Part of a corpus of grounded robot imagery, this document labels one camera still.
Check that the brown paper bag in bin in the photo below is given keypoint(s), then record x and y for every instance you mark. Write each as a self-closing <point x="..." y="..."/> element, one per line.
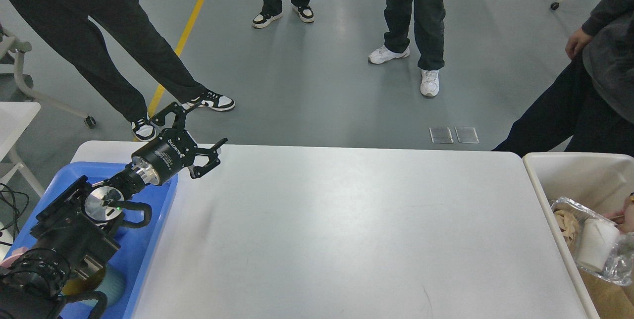
<point x="611" y="301"/>

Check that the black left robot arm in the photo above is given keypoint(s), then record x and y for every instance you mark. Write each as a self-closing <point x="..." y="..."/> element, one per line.
<point x="75" y="234"/>

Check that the teal mug yellow inside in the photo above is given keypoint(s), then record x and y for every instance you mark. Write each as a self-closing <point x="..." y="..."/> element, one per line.
<point x="107" y="280"/>

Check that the white side table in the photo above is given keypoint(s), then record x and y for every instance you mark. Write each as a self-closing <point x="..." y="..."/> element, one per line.
<point x="15" y="117"/>

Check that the white plastic bin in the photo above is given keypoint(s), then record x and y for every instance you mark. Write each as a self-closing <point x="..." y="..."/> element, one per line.
<point x="599" y="181"/>

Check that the pink ribbed mug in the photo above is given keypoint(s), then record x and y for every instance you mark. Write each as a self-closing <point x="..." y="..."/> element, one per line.
<point x="14" y="256"/>

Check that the clear floor marker plate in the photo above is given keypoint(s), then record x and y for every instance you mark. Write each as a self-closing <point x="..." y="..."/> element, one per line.
<point x="441" y="135"/>

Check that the brown paper napkin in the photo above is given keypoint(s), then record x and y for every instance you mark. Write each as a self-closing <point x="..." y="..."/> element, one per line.
<point x="569" y="226"/>

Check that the person with white sneakers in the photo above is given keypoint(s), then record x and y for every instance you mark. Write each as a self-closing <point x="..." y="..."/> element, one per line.
<point x="428" y="17"/>

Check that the blue plastic tray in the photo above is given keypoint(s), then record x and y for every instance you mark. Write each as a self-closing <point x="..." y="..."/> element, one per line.
<point x="137" y="245"/>

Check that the person in grey sweater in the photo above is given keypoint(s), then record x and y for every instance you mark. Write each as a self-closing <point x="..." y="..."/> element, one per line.
<point x="591" y="102"/>

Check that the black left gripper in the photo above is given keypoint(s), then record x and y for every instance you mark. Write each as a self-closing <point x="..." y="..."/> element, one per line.
<point x="171" y="151"/>

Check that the beige paper cup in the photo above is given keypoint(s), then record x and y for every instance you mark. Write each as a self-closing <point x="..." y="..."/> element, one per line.
<point x="597" y="239"/>

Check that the person in beige top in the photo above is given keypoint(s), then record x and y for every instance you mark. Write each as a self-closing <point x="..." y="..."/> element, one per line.
<point x="73" y="29"/>

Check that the aluminium foil container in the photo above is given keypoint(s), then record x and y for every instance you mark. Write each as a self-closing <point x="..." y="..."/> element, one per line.
<point x="619" y="266"/>

